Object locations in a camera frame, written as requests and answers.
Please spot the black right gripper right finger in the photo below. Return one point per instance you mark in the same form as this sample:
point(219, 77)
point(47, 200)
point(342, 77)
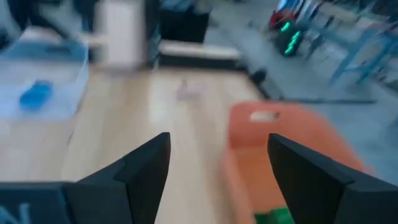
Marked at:
point(320, 193)

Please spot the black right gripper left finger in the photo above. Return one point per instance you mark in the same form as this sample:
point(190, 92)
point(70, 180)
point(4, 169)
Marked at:
point(133, 193)

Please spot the green studded toy block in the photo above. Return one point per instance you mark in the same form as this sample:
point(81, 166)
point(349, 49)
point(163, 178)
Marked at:
point(273, 217)

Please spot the blue studded toy block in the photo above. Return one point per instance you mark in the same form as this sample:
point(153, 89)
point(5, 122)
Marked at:
point(35, 95)

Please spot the orange plastic bin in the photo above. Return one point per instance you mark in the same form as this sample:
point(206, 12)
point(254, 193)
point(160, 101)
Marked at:
point(245, 174)

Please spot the clear plastic bin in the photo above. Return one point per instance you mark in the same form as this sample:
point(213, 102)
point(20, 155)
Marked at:
point(62, 77)

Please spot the black device with green lights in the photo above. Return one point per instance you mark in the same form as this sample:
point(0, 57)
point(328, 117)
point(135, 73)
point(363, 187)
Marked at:
point(289, 43)

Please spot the red object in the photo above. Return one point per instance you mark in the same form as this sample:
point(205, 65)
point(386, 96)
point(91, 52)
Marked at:
point(280, 17)

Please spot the blue metal frame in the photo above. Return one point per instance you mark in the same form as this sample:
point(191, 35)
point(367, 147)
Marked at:
point(379, 39)

